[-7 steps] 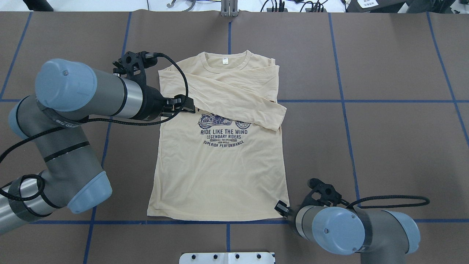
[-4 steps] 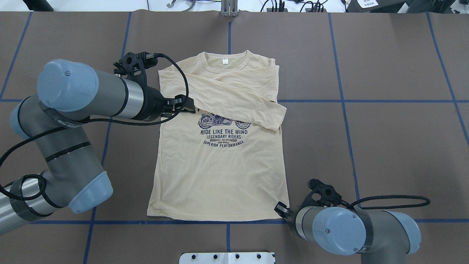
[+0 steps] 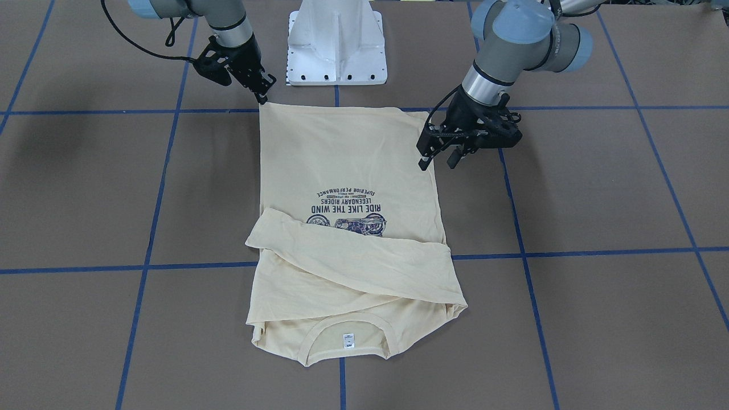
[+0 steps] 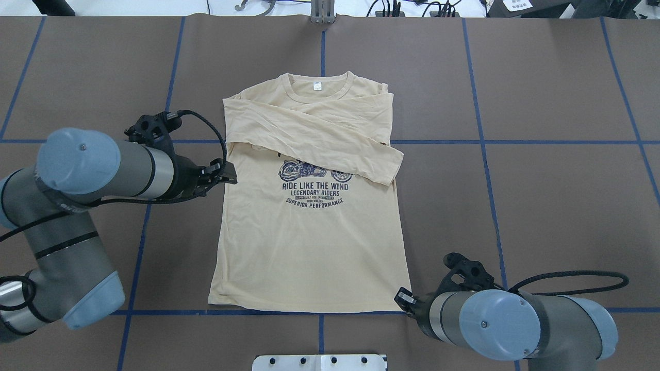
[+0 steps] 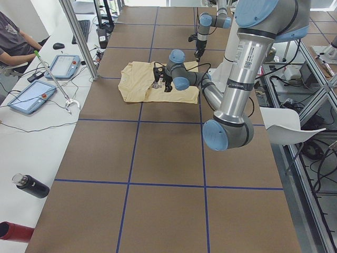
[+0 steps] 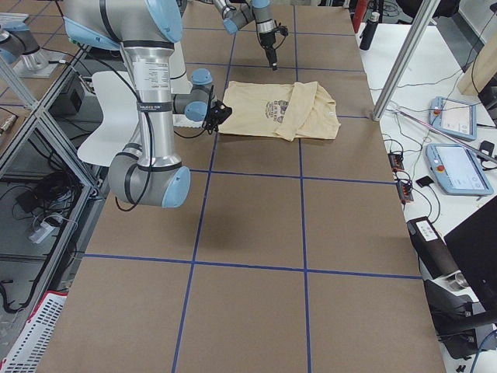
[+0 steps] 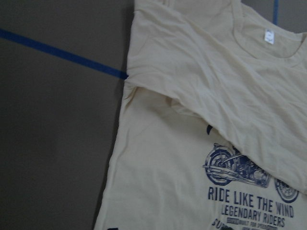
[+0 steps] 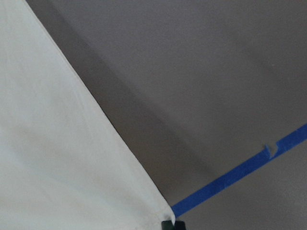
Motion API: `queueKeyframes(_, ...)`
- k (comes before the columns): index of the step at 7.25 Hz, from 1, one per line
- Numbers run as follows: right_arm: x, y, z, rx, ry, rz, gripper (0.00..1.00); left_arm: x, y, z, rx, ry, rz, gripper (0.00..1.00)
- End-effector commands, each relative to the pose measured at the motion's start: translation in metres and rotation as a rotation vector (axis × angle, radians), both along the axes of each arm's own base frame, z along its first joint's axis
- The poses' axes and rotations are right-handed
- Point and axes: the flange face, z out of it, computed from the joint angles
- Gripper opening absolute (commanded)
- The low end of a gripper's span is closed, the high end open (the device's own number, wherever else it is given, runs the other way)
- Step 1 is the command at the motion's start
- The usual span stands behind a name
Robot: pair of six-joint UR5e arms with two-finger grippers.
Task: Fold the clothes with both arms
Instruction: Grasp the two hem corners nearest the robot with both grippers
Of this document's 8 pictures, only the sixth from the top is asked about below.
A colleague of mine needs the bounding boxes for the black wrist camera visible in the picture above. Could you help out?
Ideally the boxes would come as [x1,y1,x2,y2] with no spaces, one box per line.
[212,99,232,125]
[273,23,288,37]

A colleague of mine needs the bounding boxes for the orange circuit board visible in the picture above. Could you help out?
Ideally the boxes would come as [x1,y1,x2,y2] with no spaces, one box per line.
[388,152,405,172]

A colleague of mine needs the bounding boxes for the reacher grabber stick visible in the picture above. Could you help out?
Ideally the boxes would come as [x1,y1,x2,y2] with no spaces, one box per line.
[391,109,496,164]

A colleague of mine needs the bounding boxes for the far blue teach pendant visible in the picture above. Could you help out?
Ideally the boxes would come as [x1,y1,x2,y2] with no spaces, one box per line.
[429,96,477,141]

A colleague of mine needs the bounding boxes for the white plastic chair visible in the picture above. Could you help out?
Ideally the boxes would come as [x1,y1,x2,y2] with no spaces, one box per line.
[78,71,138,167]

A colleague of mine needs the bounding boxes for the cream long-sleeve printed shirt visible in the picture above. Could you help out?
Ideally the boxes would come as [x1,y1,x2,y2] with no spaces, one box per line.
[219,81,340,141]

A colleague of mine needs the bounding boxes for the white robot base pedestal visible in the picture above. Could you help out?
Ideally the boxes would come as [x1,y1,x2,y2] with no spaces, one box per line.
[169,42,202,128]

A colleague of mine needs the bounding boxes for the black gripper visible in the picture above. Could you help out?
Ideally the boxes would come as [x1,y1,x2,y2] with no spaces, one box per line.
[259,31,278,71]
[205,104,222,131]

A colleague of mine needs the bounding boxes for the black monitor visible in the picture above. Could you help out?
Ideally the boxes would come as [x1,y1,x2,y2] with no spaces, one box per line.
[444,198,496,309]

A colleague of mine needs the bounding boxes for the blue teach pendant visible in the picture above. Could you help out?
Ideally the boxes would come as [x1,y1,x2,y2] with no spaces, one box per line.
[429,96,477,141]
[425,144,494,197]

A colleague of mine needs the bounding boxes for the black water bottle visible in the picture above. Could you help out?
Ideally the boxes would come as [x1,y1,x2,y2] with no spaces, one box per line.
[360,12,381,51]

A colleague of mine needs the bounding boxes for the near blue teach pendant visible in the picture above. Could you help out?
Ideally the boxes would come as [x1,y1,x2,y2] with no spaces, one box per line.
[425,144,494,197]

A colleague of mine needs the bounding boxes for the aluminium frame post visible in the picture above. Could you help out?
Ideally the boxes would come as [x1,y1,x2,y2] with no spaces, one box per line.
[372,0,440,121]

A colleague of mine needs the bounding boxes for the white power strip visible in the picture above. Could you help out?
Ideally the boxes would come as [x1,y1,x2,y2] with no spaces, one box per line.
[28,221,55,244]

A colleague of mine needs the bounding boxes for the red cylinder bottle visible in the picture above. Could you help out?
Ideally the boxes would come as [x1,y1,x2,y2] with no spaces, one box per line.
[352,0,369,33]

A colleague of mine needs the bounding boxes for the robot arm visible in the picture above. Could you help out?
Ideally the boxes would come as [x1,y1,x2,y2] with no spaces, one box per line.
[213,0,287,71]
[63,1,222,208]

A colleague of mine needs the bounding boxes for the white perforated basket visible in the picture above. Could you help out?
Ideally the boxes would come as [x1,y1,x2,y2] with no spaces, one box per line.
[1,291,68,373]

